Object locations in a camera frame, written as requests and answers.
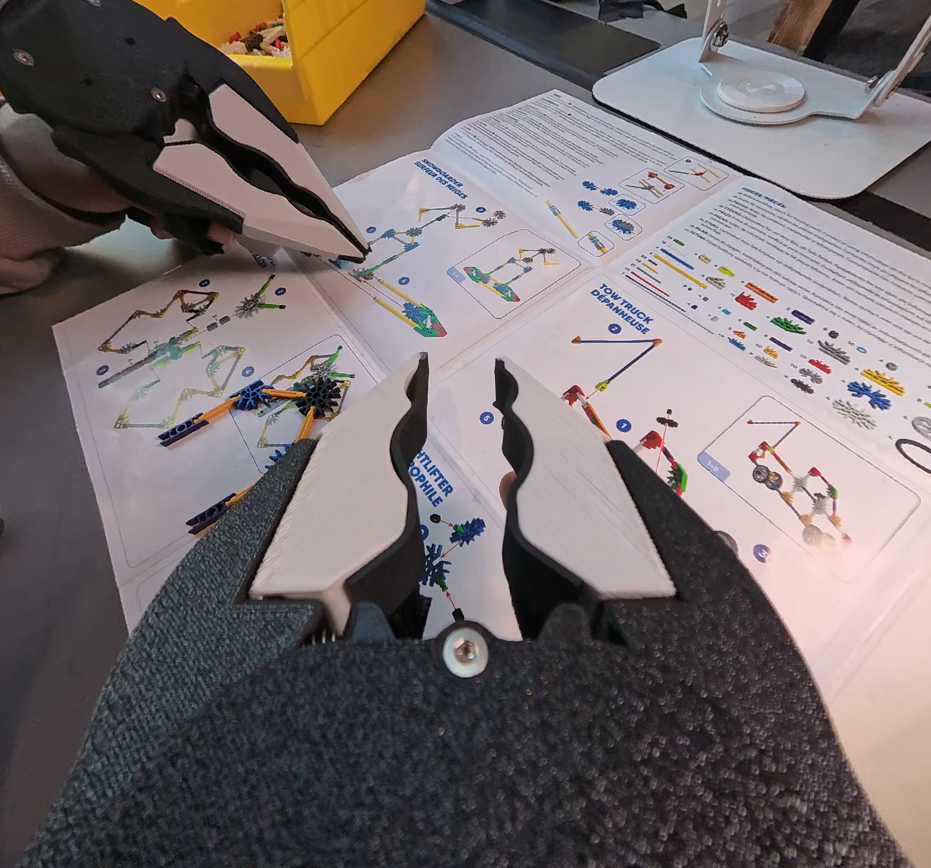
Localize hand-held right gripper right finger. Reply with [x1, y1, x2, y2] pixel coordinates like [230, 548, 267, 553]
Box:
[492, 359, 679, 642]

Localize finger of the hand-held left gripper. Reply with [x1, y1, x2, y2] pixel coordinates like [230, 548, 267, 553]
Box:
[150, 138, 368, 262]
[201, 86, 370, 246]

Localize pile of colourful building pieces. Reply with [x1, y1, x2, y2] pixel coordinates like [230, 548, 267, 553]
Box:
[219, 17, 292, 57]

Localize white instruction sheet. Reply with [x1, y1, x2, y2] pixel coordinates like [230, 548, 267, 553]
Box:
[51, 90, 931, 753]

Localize yellow plastic bin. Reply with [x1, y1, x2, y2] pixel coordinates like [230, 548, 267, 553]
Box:
[44, 0, 427, 127]

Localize black plastic connector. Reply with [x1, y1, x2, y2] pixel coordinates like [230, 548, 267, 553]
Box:
[299, 371, 350, 421]

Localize person's left forearm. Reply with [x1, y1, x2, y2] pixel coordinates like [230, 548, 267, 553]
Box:
[0, 105, 139, 294]

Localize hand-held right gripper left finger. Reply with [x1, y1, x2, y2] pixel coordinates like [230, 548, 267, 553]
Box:
[248, 354, 432, 636]

